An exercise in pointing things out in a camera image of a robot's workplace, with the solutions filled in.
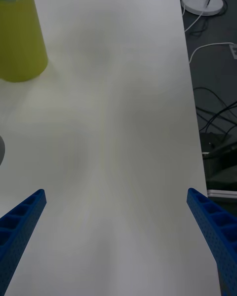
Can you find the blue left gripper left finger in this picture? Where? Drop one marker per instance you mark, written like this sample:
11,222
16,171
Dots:
19,229

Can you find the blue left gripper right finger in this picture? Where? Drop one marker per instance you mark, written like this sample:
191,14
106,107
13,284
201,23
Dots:
218,229

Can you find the white flat board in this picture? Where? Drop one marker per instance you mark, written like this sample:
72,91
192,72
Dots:
222,193

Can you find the black box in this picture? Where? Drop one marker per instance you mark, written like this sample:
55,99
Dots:
219,162

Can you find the grey plastic waste bin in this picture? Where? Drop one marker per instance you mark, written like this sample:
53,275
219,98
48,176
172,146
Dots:
1,150

